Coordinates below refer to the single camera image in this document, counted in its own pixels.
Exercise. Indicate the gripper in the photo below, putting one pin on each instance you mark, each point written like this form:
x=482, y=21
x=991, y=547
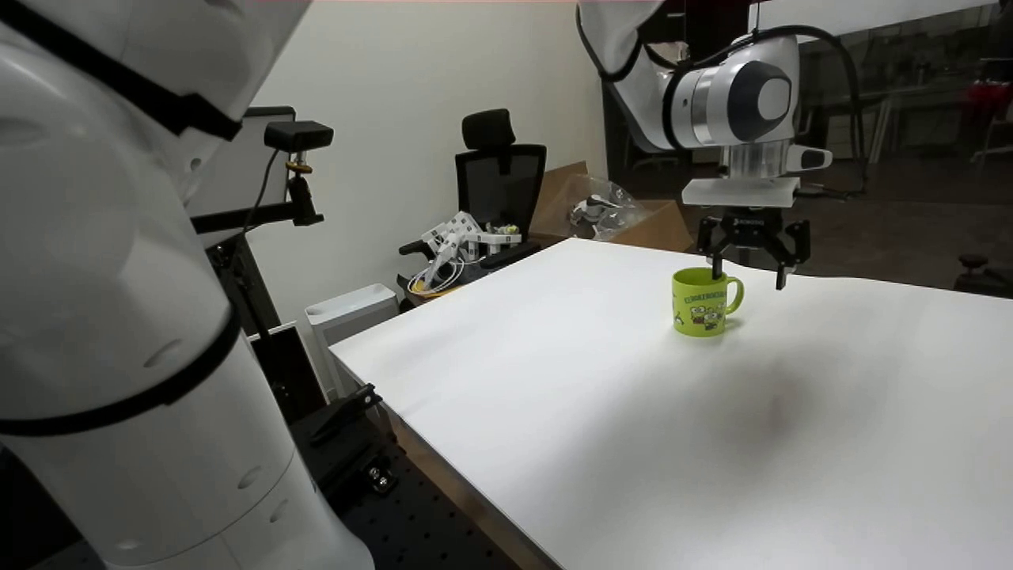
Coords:
x=748, y=227

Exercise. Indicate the yellow-green printed mug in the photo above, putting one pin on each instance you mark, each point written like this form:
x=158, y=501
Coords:
x=699, y=309

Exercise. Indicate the cardboard box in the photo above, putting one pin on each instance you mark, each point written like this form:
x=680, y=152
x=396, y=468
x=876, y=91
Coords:
x=661, y=226

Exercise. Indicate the clear plastic bag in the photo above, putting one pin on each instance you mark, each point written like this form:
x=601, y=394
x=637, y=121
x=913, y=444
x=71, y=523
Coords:
x=605, y=207

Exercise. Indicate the black office chair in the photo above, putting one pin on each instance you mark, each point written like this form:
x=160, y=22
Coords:
x=500, y=186

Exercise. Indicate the white mechanical device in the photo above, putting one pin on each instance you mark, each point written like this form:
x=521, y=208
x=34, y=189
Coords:
x=467, y=235

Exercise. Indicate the white box appliance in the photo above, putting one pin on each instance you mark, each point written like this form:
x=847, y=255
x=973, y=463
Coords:
x=348, y=317

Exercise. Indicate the black clamp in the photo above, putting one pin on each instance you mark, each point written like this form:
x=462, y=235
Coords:
x=348, y=435

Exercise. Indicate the camera on mount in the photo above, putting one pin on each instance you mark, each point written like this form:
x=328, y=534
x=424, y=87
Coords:
x=299, y=136

